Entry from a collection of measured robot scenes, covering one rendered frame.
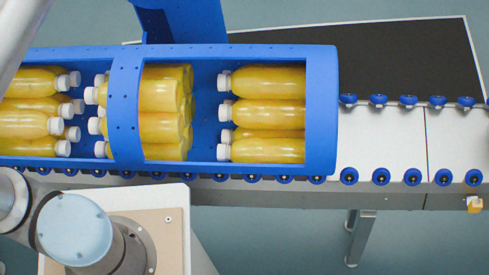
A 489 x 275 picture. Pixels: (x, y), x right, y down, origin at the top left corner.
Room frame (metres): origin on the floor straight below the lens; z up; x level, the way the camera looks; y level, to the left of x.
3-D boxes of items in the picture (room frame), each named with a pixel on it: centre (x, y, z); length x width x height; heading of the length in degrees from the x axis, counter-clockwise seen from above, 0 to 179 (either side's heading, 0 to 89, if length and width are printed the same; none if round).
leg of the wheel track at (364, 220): (0.49, -0.30, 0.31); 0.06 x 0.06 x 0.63; 76
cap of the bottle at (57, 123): (0.69, 0.41, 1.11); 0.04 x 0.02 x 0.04; 166
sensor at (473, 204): (0.38, -0.51, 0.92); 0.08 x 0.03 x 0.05; 166
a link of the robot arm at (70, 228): (0.35, 0.31, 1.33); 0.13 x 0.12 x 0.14; 56
